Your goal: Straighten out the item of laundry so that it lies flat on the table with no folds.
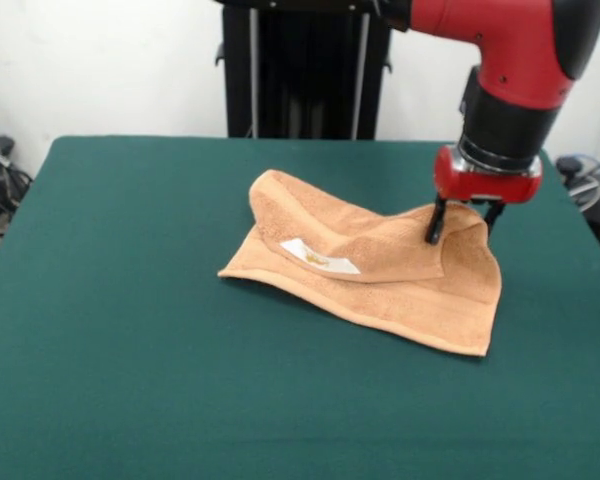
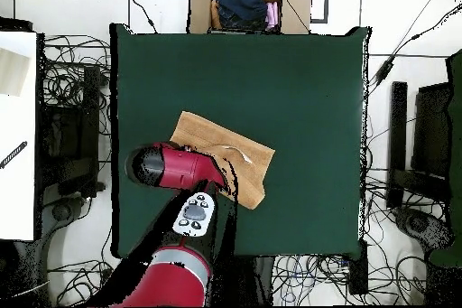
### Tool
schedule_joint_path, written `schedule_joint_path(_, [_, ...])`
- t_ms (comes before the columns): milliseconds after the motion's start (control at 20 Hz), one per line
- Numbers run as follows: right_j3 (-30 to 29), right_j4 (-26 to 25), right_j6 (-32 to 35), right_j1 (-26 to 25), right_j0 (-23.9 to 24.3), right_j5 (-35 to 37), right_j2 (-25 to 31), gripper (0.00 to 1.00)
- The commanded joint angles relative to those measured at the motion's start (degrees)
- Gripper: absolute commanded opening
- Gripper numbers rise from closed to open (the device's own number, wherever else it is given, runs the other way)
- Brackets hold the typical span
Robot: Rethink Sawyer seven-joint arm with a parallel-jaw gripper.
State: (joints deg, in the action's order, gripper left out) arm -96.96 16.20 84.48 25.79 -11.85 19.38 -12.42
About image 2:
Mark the tan terry towel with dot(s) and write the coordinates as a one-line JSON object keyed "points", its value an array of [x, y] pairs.
{"points": [[249, 170]]}

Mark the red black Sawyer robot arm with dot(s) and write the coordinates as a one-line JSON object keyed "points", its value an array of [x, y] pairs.
{"points": [[173, 167]]}

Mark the dark green table cloth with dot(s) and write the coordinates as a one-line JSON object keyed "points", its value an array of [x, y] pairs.
{"points": [[162, 69]]}

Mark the tan garment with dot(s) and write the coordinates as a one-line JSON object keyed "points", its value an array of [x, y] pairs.
{"points": [[215, 15]]}

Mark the pink garment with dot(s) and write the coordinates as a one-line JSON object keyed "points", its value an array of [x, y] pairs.
{"points": [[272, 15]]}

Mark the brown cardboard box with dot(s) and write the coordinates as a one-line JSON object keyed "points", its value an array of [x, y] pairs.
{"points": [[199, 8]]}

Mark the dark blue jeans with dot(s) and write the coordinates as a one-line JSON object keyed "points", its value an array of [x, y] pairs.
{"points": [[240, 2]]}

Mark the black equipment cart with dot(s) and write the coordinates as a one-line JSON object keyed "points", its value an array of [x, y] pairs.
{"points": [[72, 141]]}

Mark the grey chair base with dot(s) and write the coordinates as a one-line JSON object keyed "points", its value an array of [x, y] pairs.
{"points": [[61, 212]]}

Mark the black chair base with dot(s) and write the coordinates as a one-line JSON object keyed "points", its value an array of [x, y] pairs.
{"points": [[417, 223]]}

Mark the white desk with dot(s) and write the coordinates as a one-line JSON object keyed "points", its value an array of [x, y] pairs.
{"points": [[18, 196]]}

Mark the black striped tool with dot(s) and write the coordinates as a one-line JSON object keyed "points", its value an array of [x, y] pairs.
{"points": [[13, 154]]}

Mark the dark green fabric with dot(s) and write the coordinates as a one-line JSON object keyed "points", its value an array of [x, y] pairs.
{"points": [[456, 141]]}

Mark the beige paper sheet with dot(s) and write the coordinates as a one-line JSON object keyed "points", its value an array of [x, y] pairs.
{"points": [[12, 73]]}

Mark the black chair frame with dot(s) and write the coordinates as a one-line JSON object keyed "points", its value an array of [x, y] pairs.
{"points": [[399, 123]]}

